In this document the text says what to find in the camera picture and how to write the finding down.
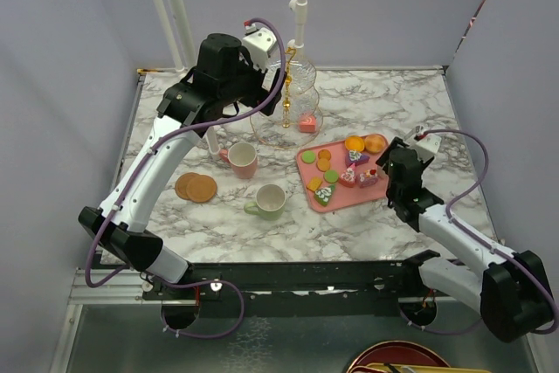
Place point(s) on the green mug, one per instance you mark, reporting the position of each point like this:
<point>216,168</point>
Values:
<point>269,203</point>

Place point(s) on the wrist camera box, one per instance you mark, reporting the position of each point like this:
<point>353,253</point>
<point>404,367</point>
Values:
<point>426,147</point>
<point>261,44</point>

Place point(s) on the toy purple cake slice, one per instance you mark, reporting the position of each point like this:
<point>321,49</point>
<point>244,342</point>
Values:
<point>355,157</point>

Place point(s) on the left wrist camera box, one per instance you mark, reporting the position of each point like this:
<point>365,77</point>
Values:
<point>261,44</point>

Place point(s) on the toy yellow cracker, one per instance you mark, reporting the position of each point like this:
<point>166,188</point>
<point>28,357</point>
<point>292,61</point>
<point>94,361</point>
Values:
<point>314,184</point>

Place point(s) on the cork coaster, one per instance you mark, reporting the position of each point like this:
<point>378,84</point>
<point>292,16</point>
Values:
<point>201,189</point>
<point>182,183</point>

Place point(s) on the toy bread bun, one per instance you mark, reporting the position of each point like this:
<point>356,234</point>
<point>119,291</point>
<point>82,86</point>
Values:
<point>375,143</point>

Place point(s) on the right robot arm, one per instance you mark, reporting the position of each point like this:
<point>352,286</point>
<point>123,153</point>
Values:
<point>509,290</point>

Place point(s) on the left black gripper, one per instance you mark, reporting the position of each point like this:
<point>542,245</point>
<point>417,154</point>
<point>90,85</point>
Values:
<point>260,96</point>

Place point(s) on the pink mug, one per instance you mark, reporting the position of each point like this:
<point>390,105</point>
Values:
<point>242,158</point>

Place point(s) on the toy green macaron upper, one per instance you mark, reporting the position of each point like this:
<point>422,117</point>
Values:
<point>308,156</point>

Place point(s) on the yellow-handled tool at wall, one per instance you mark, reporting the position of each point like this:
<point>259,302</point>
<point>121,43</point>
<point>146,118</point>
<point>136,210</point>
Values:
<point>155,70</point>

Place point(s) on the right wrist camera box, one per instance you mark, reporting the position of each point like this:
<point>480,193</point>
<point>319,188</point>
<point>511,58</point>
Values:
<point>426,147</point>

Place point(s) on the pink-handled metal tongs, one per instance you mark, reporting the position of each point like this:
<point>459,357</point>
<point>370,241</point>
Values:
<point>410,133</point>

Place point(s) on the three-tier glass dessert stand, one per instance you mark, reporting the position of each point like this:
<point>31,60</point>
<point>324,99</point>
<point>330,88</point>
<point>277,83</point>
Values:
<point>299,97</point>

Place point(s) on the toy brown chip cookie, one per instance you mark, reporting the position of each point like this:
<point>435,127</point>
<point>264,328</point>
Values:
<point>324,154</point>

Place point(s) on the toy orange round cookie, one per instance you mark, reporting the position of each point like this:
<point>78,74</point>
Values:
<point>323,164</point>

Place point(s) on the red round tray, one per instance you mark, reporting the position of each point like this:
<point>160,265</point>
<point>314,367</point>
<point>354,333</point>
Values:
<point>398,352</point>

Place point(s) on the toy green macaron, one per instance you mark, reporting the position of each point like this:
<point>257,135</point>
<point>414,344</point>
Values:
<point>331,176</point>
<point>308,156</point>

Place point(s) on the toy orange egg tart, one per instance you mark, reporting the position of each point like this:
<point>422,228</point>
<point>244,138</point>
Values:
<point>354,142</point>

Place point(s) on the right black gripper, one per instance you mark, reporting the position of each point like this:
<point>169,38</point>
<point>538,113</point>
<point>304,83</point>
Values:
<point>385,157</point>

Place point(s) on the toy green cake slice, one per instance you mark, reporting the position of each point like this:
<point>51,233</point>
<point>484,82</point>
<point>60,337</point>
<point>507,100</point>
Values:
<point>324,195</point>

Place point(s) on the toy green macaron lower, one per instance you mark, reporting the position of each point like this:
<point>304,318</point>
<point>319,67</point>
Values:
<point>331,176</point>

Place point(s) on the pink serving tray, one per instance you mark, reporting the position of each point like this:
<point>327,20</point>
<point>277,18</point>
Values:
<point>343,197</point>

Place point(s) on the aluminium rail base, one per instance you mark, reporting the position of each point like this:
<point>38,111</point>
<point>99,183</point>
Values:
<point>400,278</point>

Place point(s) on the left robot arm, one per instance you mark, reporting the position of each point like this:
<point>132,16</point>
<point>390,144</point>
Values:
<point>229,71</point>

